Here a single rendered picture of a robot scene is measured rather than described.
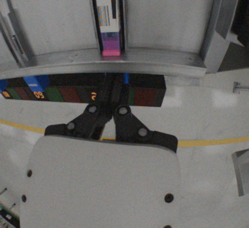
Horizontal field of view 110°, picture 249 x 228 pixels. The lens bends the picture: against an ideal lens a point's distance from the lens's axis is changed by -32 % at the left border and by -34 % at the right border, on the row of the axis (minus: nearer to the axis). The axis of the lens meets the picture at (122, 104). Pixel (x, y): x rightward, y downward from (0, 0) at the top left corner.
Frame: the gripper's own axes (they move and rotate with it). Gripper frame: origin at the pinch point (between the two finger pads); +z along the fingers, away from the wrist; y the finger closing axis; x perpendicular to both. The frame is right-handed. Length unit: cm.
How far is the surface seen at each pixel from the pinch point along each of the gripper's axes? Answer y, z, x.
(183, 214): 65, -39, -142
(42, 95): -13.5, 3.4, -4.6
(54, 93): -10.4, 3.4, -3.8
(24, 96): -18.6, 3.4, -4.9
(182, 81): 33, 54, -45
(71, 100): -7.9, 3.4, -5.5
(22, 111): -99, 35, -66
